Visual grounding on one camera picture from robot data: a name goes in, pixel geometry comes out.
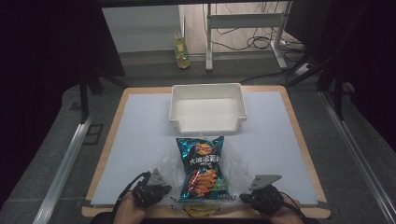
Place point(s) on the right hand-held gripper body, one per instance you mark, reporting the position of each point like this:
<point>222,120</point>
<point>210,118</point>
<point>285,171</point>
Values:
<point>267,199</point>

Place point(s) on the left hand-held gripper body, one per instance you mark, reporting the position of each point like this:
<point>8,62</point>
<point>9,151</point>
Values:
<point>149,193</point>

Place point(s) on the translucent white plastic bag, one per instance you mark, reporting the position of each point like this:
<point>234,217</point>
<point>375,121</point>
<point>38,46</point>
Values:
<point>239,168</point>

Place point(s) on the blue chips packet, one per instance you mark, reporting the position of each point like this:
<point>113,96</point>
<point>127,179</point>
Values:
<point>202,174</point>

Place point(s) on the person's right hand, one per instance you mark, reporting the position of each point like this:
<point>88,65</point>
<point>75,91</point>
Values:
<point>285,216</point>

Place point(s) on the person's left hand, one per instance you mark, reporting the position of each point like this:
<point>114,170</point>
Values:
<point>129,213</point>

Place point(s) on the white table mat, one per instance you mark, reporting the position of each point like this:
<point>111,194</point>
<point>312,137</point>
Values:
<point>140,140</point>

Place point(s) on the white plastic bin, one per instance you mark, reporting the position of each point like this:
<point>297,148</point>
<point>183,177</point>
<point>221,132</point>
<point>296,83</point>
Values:
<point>207,115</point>

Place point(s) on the black metal stand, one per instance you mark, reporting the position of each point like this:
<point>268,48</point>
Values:
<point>337,93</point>
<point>83,99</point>

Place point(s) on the white power strip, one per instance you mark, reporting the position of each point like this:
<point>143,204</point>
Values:
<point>302,69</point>

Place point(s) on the yellow-green plastic bottle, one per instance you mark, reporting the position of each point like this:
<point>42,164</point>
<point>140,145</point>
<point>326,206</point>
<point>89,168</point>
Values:
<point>181,51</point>

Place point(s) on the aluminium rail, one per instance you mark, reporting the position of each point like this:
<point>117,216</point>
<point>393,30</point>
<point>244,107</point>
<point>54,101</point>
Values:
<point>63,171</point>
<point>358,155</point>

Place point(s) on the white metal desk frame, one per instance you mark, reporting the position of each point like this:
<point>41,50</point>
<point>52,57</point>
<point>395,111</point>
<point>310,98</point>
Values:
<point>243,21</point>

